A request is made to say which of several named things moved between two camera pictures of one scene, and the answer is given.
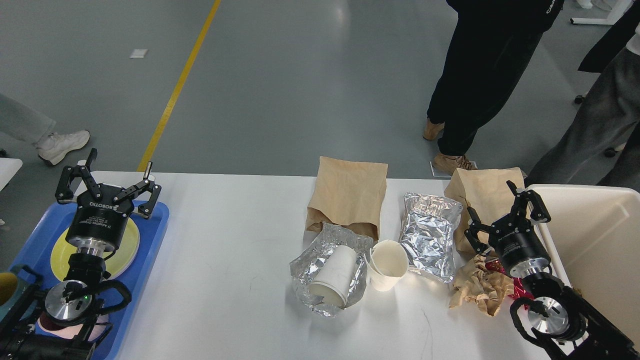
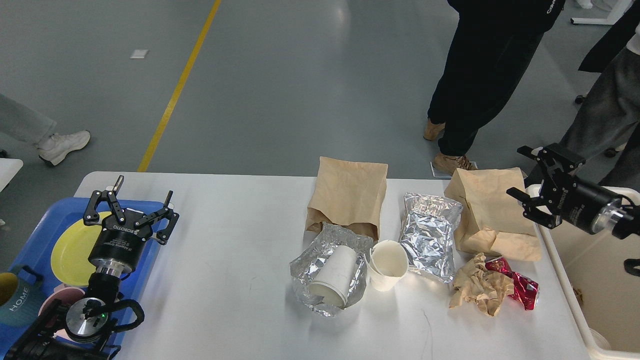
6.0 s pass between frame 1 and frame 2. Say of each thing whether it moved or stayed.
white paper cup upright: stayed
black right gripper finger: moved
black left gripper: moved
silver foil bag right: stayed
